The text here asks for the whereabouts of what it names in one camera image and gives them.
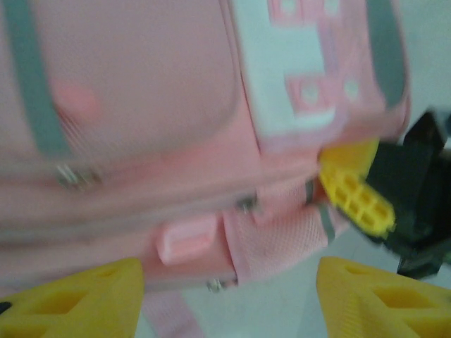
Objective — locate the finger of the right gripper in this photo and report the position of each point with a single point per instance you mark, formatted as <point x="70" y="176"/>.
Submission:
<point x="352" y="190"/>

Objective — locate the pink school backpack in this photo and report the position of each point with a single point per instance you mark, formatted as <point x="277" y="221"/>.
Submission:
<point x="141" y="105"/>

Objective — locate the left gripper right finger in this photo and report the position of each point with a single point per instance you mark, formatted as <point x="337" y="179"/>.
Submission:
<point x="380" y="306"/>

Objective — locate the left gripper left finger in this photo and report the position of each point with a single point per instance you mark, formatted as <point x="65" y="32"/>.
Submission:
<point x="70" y="310"/>

